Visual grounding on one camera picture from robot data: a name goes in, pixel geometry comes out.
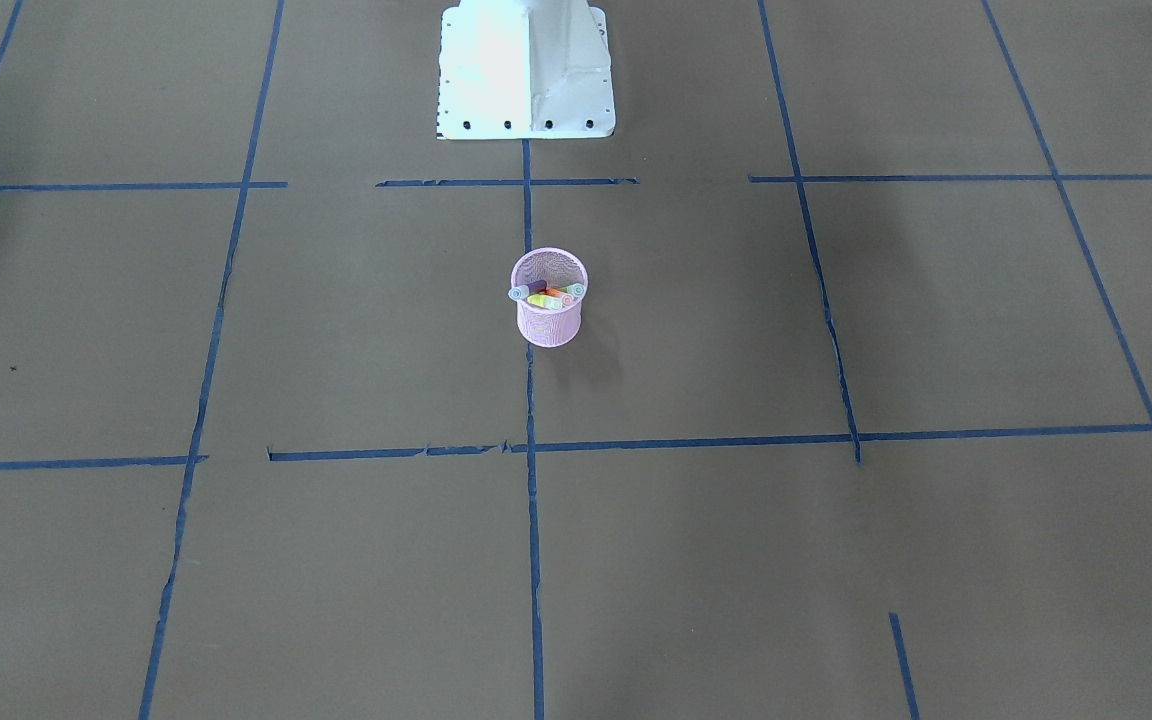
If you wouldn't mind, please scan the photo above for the pink mesh pen holder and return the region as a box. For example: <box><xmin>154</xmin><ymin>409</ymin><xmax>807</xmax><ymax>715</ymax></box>
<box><xmin>509</xmin><ymin>247</ymin><xmax>589</xmax><ymax>348</ymax></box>

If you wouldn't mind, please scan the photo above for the orange highlighter pen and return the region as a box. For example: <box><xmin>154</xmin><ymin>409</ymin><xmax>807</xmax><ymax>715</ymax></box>
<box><xmin>544</xmin><ymin>288</ymin><xmax>576</xmax><ymax>306</ymax></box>

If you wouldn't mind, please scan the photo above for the purple highlighter pen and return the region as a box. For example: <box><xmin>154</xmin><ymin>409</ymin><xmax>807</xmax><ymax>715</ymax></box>
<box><xmin>508</xmin><ymin>281</ymin><xmax>548</xmax><ymax>301</ymax></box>

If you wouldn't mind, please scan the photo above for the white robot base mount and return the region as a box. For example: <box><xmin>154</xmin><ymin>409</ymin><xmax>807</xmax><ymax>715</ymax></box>
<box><xmin>435</xmin><ymin>1</ymin><xmax>617</xmax><ymax>141</ymax></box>

